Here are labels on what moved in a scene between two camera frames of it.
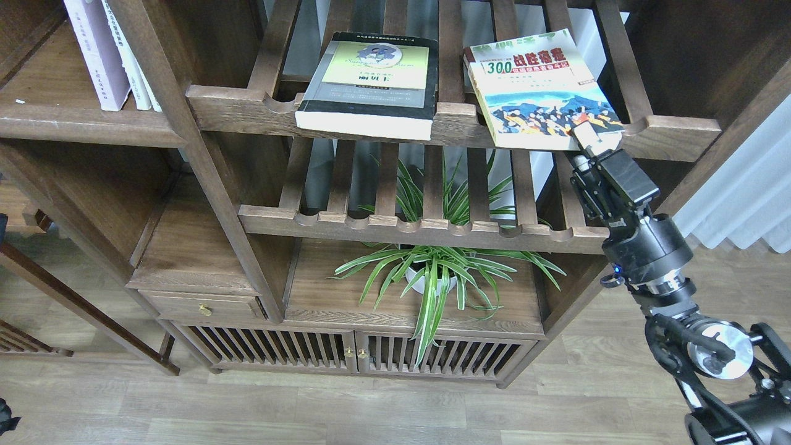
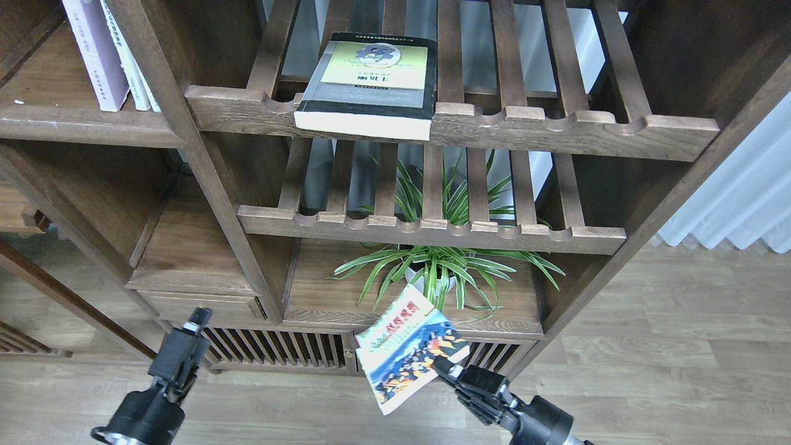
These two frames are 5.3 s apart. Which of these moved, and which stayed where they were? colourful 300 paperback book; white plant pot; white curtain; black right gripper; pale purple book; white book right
Moved: black right gripper; colourful 300 paperback book
Stayed: pale purple book; white plant pot; white book right; white curtain
